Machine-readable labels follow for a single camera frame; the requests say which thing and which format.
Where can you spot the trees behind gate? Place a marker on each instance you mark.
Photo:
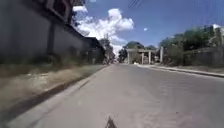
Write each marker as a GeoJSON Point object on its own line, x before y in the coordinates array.
{"type": "Point", "coordinates": [133, 48]}

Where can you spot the concrete gate structure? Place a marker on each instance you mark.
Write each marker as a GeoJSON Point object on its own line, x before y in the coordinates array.
{"type": "Point", "coordinates": [143, 55]}

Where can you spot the grey asphalt road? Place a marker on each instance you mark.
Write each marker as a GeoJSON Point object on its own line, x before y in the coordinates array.
{"type": "Point", "coordinates": [140, 96]}

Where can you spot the robot's own part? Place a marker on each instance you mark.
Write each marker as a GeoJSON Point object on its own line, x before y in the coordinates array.
{"type": "Point", "coordinates": [110, 123]}

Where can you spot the raised concrete kerb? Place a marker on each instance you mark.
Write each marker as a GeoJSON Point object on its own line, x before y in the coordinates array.
{"type": "Point", "coordinates": [186, 70]}

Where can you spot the row of green trees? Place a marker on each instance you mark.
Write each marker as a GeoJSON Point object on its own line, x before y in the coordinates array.
{"type": "Point", "coordinates": [190, 41]}

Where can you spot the dry grass verge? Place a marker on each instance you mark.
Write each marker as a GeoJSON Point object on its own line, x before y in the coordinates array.
{"type": "Point", "coordinates": [30, 83]}

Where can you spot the building above wall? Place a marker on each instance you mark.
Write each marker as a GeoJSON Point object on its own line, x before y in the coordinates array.
{"type": "Point", "coordinates": [61, 8]}

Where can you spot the long grey wall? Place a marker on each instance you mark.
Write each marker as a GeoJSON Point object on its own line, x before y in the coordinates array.
{"type": "Point", "coordinates": [36, 40]}

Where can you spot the grey wall with bushes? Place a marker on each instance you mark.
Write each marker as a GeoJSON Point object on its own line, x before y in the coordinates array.
{"type": "Point", "coordinates": [206, 56]}

